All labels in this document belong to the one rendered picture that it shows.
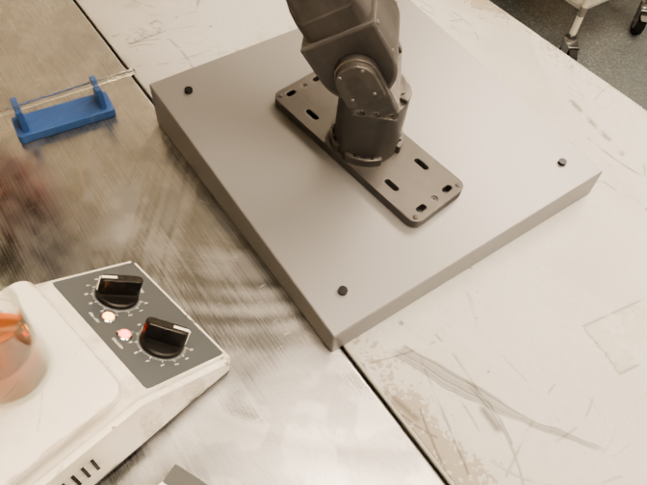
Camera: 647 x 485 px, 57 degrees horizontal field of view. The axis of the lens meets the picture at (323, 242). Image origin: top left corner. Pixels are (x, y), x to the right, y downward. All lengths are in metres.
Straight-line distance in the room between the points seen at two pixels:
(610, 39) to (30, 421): 2.55
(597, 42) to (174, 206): 2.27
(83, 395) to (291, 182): 0.26
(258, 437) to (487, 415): 0.18
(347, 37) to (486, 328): 0.27
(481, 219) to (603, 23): 2.29
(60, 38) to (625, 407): 0.72
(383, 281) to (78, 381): 0.25
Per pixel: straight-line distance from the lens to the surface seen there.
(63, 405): 0.41
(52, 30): 0.84
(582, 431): 0.52
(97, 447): 0.42
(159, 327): 0.44
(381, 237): 0.52
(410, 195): 0.54
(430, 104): 0.64
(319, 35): 0.46
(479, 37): 0.84
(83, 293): 0.48
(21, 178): 0.66
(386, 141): 0.54
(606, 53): 2.64
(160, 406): 0.44
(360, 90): 0.47
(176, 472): 0.47
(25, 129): 0.68
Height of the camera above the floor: 1.35
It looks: 53 degrees down
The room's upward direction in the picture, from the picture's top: 5 degrees clockwise
